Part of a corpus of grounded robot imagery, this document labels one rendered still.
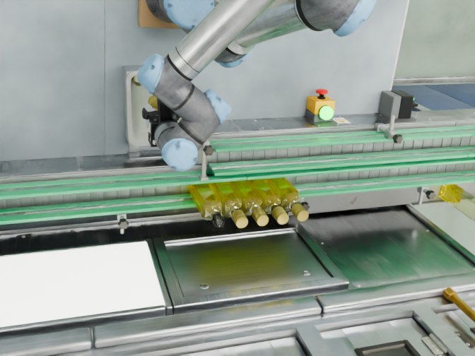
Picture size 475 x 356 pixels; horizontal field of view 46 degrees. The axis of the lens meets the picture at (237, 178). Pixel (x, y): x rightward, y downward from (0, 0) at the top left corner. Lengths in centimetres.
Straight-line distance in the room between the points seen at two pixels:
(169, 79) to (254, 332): 61
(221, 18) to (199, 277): 68
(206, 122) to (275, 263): 50
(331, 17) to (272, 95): 69
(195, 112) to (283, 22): 29
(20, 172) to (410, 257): 116
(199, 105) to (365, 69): 86
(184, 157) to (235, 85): 59
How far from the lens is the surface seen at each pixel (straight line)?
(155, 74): 121
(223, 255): 160
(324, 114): 183
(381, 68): 200
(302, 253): 164
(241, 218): 150
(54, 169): 170
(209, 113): 126
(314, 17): 123
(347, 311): 148
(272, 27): 135
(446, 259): 182
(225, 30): 118
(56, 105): 174
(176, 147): 125
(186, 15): 145
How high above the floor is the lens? 242
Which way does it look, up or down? 61 degrees down
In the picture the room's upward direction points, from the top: 144 degrees clockwise
